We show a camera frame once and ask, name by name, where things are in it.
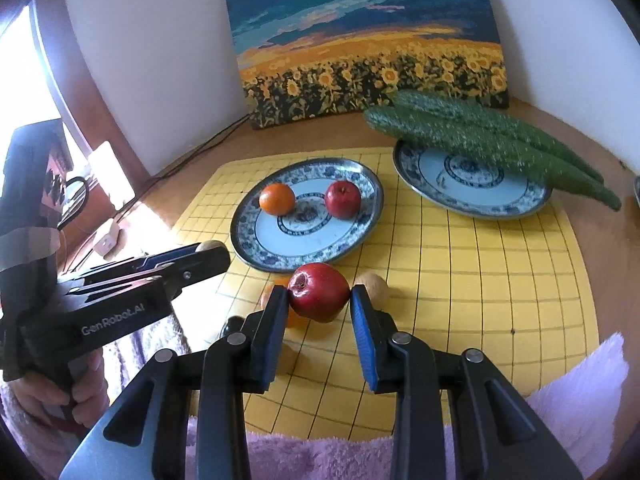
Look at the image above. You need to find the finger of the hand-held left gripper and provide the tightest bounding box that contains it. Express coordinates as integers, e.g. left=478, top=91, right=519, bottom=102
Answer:
left=75, top=242, right=202, bottom=282
left=57, top=246, right=232, bottom=297

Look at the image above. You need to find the yellow grid mat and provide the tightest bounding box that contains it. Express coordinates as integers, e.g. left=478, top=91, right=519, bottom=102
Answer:
left=170, top=147, right=599, bottom=437

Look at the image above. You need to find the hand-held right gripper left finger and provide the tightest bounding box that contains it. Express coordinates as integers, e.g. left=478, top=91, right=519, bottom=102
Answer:
left=60, top=289, right=290, bottom=480

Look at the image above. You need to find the small red apple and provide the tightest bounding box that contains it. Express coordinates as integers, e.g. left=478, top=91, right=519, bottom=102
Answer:
left=324, top=181, right=362, bottom=219

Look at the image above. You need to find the green cucumber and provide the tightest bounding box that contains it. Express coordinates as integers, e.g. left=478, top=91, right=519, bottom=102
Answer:
left=393, top=90, right=606, bottom=184
left=363, top=106, right=622, bottom=212

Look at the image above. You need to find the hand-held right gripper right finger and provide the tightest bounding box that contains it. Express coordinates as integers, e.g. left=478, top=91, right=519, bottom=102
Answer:
left=349, top=284, right=584, bottom=480

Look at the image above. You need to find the wooden window frame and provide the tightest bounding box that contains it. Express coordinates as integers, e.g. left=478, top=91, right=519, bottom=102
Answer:
left=30, top=0, right=153, bottom=271

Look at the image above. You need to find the sunflower field painting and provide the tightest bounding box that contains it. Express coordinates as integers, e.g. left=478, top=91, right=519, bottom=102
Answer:
left=222, top=0, right=511, bottom=130

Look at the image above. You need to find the black cable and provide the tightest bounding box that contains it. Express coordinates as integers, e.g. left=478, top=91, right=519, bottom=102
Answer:
left=112, top=112, right=251, bottom=222

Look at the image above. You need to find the person's left hand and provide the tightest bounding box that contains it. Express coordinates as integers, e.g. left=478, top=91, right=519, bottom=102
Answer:
left=9, top=347, right=109, bottom=432

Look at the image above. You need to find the blue patterned porcelain plate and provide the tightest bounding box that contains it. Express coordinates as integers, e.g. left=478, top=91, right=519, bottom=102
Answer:
left=230, top=157, right=385, bottom=274
left=392, top=137, right=553, bottom=220

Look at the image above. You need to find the white power adapter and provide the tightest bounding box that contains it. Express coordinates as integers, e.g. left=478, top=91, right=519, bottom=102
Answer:
left=93, top=222, right=121, bottom=256

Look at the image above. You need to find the purple fleece clothing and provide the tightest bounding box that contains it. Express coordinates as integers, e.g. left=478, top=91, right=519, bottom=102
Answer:
left=100, top=332, right=631, bottom=480

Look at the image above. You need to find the orange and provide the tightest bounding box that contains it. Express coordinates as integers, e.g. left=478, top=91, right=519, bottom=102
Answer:
left=260, top=284, right=304, bottom=330
left=259, top=182, right=297, bottom=216

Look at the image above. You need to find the large red apple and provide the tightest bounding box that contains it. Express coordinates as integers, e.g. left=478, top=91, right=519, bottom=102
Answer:
left=287, top=262, right=351, bottom=324

